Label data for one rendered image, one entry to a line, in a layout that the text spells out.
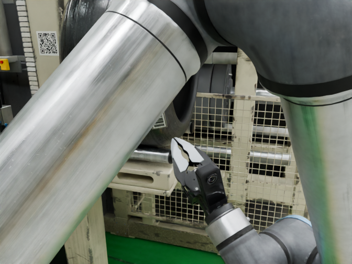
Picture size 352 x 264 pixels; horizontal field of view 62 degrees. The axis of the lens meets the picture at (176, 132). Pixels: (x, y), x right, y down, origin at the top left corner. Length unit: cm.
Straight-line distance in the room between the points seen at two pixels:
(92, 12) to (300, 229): 68
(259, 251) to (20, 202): 47
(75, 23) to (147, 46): 53
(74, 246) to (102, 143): 112
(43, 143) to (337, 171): 29
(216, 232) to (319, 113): 40
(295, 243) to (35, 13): 96
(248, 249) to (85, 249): 85
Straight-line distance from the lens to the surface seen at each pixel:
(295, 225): 72
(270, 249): 65
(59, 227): 28
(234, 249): 63
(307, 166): 36
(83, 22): 78
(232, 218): 63
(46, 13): 106
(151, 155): 88
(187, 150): 69
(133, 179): 94
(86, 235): 129
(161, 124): 77
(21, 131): 28
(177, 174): 67
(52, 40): 105
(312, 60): 24
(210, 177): 58
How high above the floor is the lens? 127
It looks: 20 degrees down
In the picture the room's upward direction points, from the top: straight up
